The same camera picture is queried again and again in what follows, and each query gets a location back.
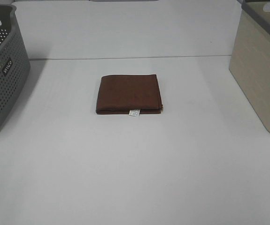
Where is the brown towel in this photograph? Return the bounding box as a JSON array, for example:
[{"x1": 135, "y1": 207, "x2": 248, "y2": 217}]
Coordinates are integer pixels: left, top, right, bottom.
[{"x1": 96, "y1": 74, "x2": 163, "y2": 114}]

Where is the beige plastic storage bin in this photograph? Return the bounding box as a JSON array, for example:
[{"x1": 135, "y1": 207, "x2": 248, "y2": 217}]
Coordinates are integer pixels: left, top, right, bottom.
[{"x1": 229, "y1": 0, "x2": 270, "y2": 133}]

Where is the grey perforated plastic basket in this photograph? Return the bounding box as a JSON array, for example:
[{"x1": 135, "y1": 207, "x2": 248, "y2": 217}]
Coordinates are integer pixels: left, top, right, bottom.
[{"x1": 0, "y1": 4, "x2": 31, "y2": 128}]

